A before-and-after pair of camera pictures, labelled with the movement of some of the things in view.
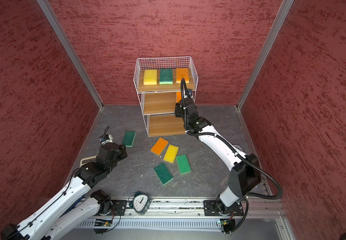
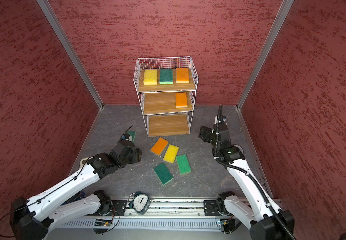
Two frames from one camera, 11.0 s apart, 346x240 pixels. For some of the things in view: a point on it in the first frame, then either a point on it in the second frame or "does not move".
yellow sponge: [150, 77] does not move
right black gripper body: [179, 113] to [209, 136]
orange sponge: [182, 73] does not move
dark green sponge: [166, 76] does not move
